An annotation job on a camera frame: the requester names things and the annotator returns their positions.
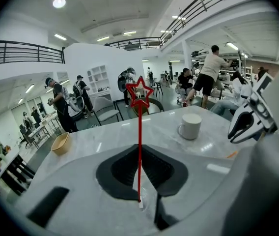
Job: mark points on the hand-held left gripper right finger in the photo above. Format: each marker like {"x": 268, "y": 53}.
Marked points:
{"x": 198, "y": 193}

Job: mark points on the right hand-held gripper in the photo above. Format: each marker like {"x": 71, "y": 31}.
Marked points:
{"x": 262, "y": 107}

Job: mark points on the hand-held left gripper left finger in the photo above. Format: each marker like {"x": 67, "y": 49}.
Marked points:
{"x": 88, "y": 205}

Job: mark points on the small orange object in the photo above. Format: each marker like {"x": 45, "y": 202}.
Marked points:
{"x": 232, "y": 154}

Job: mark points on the white ceramic cup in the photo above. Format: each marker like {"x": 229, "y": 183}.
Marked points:
{"x": 191, "y": 129}

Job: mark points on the star-tipped wand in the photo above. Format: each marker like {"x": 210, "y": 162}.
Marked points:
{"x": 140, "y": 144}

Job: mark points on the tan rectangular bowl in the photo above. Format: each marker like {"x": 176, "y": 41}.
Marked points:
{"x": 61, "y": 145}

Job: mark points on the black wicker chair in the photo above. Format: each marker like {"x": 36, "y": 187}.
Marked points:
{"x": 156, "y": 107}

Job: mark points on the white table with black legs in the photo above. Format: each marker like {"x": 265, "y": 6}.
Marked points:
{"x": 7, "y": 163}

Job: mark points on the grey upholstered chair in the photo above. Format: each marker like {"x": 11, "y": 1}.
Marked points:
{"x": 105, "y": 104}

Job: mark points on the black metal railing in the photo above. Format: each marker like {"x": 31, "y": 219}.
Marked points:
{"x": 139, "y": 43}
{"x": 63, "y": 55}
{"x": 204, "y": 5}

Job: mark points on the ceiling tube light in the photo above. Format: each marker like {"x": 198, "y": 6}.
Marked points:
{"x": 129, "y": 33}
{"x": 60, "y": 37}
{"x": 103, "y": 38}

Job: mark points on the round ceiling light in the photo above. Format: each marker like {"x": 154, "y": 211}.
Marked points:
{"x": 59, "y": 3}

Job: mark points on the white wall shelf unit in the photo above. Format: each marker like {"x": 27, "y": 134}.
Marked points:
{"x": 97, "y": 82}

